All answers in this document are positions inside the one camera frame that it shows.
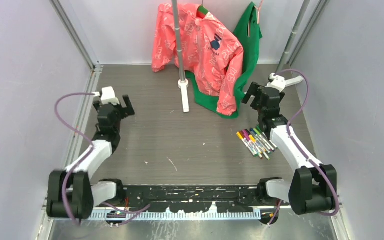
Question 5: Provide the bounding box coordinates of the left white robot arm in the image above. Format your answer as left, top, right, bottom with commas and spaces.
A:
46, 92, 135, 223

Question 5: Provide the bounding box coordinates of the right rack pole with foot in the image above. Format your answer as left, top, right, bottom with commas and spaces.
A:
275, 0, 310, 75

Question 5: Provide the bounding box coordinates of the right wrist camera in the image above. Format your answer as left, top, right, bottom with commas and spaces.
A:
267, 73, 287, 93

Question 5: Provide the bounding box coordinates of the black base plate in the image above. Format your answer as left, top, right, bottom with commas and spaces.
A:
106, 185, 279, 213

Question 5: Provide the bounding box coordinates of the left rack pole with foot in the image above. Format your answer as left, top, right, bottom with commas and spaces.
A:
171, 0, 190, 113

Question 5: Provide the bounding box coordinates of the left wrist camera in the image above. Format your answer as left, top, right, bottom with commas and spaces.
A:
92, 86, 120, 106

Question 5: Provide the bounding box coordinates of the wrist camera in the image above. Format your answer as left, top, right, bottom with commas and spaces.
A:
267, 73, 287, 93
92, 86, 120, 106

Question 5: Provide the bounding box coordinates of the rack pole with foot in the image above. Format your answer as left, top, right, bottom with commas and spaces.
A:
275, 0, 310, 75
171, 0, 190, 113

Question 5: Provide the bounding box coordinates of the blue cap marker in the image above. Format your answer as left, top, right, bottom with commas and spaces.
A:
249, 128, 270, 154

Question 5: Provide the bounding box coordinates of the brown cap marker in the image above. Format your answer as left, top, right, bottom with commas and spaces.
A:
238, 131, 258, 157

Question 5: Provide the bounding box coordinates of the short yellow cap marker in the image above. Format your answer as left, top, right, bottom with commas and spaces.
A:
248, 135, 264, 159

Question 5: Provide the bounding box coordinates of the lower magenta cap marker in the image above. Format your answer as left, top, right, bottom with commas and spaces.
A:
241, 130, 260, 157

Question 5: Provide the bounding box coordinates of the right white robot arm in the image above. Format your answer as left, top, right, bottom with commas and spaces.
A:
242, 82, 340, 217

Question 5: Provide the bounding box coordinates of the pink patterned jacket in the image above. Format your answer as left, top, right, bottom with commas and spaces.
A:
151, 3, 244, 116

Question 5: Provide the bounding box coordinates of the green garment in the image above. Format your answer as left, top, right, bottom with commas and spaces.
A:
185, 2, 263, 119

